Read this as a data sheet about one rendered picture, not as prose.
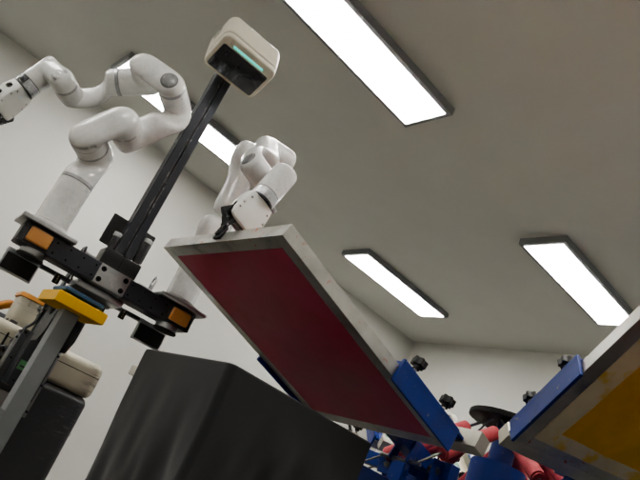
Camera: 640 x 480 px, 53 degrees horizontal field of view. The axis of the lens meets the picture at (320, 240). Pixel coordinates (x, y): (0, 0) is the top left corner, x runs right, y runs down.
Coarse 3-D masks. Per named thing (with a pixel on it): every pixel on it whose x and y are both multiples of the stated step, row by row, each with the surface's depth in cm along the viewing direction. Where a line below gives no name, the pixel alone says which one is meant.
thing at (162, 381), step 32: (160, 352) 167; (160, 384) 158; (192, 384) 148; (224, 384) 140; (128, 416) 161; (160, 416) 150; (192, 416) 141; (128, 448) 154; (160, 448) 144; (192, 448) 135
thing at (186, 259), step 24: (192, 264) 184; (216, 264) 175; (216, 288) 187; (240, 288) 177; (240, 312) 190; (264, 312) 180; (264, 336) 193; (288, 336) 183; (288, 360) 196; (312, 360) 185; (312, 384) 198; (312, 408) 214; (336, 408) 201
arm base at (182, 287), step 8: (176, 272) 202; (184, 272) 200; (176, 280) 199; (184, 280) 199; (168, 288) 200; (176, 288) 198; (184, 288) 198; (192, 288) 199; (176, 296) 195; (184, 296) 197; (192, 296) 199; (192, 304) 200
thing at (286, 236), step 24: (192, 240) 177; (216, 240) 166; (240, 240) 157; (264, 240) 150; (288, 240) 144; (312, 264) 148; (336, 288) 153; (336, 312) 155; (360, 336) 157; (264, 360) 208; (384, 360) 161; (288, 384) 211; (408, 432) 183
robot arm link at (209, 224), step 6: (204, 216) 209; (210, 216) 207; (216, 216) 209; (204, 222) 206; (210, 222) 206; (216, 222) 207; (198, 228) 207; (204, 228) 205; (210, 228) 205; (216, 228) 206; (198, 234) 205
